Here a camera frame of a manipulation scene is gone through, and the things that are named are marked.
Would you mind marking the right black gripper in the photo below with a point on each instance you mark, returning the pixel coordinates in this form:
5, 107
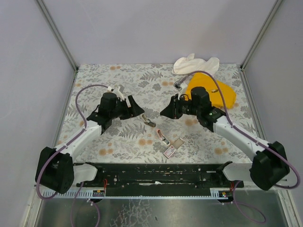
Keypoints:
176, 109

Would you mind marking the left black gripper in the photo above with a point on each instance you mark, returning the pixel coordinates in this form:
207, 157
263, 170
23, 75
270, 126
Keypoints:
129, 108

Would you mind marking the cardboard staple box tray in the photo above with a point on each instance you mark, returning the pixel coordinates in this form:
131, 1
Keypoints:
178, 143

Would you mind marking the red white staple box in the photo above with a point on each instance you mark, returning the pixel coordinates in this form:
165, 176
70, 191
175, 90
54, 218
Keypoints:
170, 151

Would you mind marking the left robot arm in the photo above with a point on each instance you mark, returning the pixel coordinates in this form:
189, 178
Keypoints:
56, 169

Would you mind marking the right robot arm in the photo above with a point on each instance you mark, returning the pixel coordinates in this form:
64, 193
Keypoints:
268, 165

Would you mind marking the floral table mat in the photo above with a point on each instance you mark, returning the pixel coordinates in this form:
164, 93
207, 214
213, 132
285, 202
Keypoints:
132, 141

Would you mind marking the white cloth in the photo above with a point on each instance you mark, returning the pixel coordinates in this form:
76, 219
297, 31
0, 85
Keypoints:
189, 64

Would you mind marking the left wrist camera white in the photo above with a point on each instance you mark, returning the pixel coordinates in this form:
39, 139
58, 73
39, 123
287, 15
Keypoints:
119, 93

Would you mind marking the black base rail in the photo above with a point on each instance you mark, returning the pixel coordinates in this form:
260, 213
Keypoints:
198, 175

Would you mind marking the left aluminium frame post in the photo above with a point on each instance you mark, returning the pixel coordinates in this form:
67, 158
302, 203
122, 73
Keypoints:
55, 31

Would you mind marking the aluminium frame post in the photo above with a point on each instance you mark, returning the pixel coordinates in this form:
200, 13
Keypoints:
55, 31
261, 33

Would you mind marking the right aluminium frame post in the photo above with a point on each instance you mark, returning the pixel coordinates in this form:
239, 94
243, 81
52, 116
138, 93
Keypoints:
261, 33

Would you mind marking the white slotted cable duct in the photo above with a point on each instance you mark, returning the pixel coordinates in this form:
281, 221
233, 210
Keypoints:
141, 191

